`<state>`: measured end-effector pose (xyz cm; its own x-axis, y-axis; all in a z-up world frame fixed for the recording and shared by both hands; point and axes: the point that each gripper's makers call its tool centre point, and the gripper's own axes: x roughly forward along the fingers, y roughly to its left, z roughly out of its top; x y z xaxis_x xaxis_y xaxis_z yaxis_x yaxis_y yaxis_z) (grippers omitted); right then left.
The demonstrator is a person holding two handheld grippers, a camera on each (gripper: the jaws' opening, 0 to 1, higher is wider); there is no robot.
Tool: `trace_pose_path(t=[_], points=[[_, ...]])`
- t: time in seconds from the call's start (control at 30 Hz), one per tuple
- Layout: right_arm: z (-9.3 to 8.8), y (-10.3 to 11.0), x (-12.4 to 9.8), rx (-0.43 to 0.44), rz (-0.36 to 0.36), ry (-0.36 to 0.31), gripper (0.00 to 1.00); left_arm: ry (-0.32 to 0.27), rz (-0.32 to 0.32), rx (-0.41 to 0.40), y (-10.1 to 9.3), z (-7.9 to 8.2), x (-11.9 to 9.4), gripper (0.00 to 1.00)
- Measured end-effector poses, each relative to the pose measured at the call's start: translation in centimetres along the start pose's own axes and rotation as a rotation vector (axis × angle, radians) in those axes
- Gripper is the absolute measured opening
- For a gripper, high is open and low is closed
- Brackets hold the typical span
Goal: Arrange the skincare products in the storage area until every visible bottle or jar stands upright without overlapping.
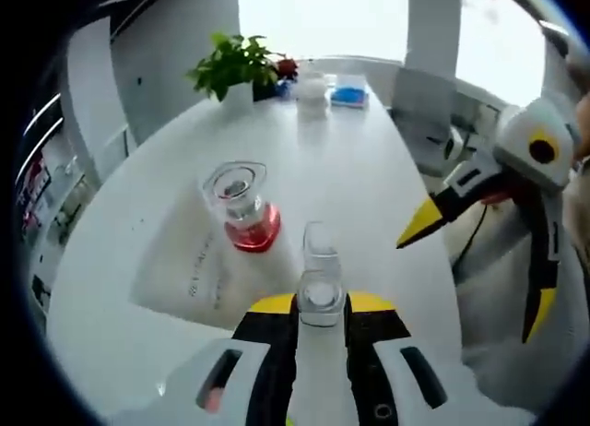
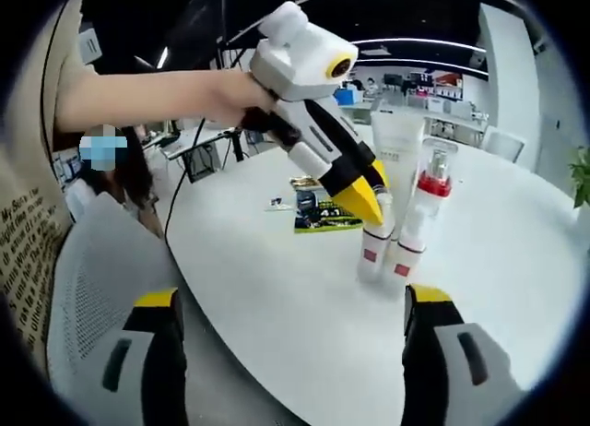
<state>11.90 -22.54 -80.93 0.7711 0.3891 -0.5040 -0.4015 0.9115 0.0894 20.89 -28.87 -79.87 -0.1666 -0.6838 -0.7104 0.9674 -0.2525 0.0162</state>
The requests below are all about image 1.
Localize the blue packet in clear box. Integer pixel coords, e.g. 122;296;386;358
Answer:
328;74;371;110

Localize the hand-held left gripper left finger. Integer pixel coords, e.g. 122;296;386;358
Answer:
159;292;296;426

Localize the green plant in white pot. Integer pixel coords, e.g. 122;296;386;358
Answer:
185;32;288;105

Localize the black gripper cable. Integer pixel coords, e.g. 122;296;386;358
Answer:
453;198;489;266

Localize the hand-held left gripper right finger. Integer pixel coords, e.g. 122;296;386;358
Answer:
345;290;480;426

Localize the black pot with red flowers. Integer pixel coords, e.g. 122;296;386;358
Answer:
252;56;300;103

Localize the red-collared pump skincare bottle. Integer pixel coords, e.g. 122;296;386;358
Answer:
200;160;301;301

